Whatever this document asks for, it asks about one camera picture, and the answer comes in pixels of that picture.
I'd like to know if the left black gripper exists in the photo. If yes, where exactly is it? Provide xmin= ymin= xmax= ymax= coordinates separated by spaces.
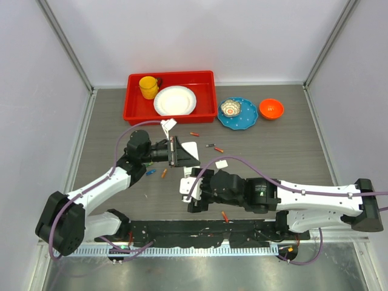
xmin=141 ymin=136 xmax=200 ymax=169

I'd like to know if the white remote control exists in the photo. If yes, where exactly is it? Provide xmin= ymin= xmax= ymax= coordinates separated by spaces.
xmin=182 ymin=142 xmax=200 ymax=178

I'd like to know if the white battery cover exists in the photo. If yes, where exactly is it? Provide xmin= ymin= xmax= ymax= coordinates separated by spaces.
xmin=215 ymin=159 xmax=228 ymax=169

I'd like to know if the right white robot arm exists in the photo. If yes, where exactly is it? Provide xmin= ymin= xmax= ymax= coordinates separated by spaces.
xmin=179 ymin=167 xmax=384 ymax=239

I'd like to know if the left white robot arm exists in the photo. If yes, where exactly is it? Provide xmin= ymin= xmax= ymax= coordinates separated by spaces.
xmin=35 ymin=130 xmax=200 ymax=256

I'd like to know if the red orange battery centre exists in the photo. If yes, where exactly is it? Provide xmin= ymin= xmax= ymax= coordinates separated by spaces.
xmin=214 ymin=147 xmax=224 ymax=153

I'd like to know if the blue battery left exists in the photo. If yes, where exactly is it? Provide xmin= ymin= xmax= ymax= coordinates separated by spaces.
xmin=145 ymin=169 xmax=156 ymax=176

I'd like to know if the red battery near base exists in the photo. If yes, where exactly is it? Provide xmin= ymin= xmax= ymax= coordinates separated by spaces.
xmin=221 ymin=211 xmax=229 ymax=223

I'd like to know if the white paper plate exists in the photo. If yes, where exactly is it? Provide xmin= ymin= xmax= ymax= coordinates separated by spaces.
xmin=153 ymin=85 xmax=196 ymax=116

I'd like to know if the red plastic tray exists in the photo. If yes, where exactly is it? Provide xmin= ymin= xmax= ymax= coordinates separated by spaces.
xmin=122 ymin=70 xmax=218 ymax=125

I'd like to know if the small patterned bowl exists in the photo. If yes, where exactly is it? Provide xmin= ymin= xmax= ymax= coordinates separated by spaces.
xmin=220 ymin=99 xmax=241 ymax=118

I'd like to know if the blue dotted plate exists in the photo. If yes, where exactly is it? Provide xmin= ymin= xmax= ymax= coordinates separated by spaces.
xmin=218 ymin=97 xmax=259 ymax=130

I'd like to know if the yellow mug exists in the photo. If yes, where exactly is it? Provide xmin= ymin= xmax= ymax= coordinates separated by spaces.
xmin=139 ymin=76 xmax=162 ymax=100

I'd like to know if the orange plastic bowl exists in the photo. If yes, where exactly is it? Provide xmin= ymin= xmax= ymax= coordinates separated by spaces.
xmin=259 ymin=99 xmax=284 ymax=120

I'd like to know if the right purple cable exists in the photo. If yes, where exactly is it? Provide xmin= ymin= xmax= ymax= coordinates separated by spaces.
xmin=186 ymin=156 xmax=388 ymax=267

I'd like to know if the purple cable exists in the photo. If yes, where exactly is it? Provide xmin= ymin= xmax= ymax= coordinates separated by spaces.
xmin=186 ymin=156 xmax=388 ymax=267
xmin=48 ymin=120 xmax=166 ymax=264

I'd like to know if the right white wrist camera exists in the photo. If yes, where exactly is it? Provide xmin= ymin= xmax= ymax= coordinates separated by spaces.
xmin=179 ymin=177 xmax=202 ymax=203

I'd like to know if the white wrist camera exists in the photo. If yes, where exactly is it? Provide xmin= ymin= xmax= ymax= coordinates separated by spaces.
xmin=179 ymin=177 xmax=202 ymax=203
xmin=160 ymin=118 xmax=177 ymax=139

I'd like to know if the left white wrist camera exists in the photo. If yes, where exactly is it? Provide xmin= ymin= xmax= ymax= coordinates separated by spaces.
xmin=160 ymin=118 xmax=177 ymax=139

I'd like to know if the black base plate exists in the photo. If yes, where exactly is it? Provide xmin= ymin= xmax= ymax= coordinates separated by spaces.
xmin=95 ymin=218 xmax=312 ymax=249

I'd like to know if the slotted cable duct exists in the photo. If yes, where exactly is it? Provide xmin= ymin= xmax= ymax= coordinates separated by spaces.
xmin=70 ymin=244 xmax=278 ymax=258

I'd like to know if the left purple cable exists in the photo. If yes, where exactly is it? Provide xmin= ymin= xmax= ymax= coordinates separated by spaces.
xmin=48 ymin=120 xmax=166 ymax=264

